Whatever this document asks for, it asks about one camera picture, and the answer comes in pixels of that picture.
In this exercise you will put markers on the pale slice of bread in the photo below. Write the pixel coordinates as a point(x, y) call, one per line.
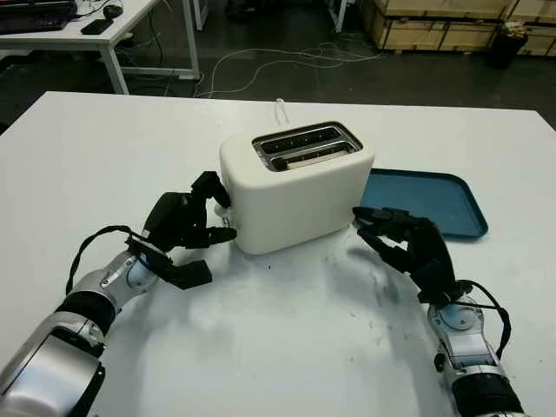
point(315, 159)

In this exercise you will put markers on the black smartphone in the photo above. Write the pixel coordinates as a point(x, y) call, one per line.
point(97, 27)

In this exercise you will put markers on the wooden crate stack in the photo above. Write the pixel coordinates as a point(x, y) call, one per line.
point(428, 30)

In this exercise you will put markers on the black computer mouse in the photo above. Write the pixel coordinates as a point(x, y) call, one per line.
point(113, 11)

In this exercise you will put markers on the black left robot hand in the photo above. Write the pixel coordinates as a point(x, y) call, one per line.
point(171, 217)

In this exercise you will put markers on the white table frame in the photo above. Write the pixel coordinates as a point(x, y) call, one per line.
point(199, 15)

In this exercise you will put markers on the black keyboard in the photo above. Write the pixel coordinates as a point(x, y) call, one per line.
point(30, 19)

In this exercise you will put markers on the blue plastic tray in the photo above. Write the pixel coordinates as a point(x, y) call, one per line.
point(434, 191)

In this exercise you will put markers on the white two-slot toaster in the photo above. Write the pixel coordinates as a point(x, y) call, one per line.
point(299, 208)

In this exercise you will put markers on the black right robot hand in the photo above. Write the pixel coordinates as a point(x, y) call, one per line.
point(430, 252)

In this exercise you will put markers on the white office desk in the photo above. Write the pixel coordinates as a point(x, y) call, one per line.
point(113, 41)

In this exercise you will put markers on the black waste bin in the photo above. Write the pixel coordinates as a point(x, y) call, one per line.
point(506, 48)

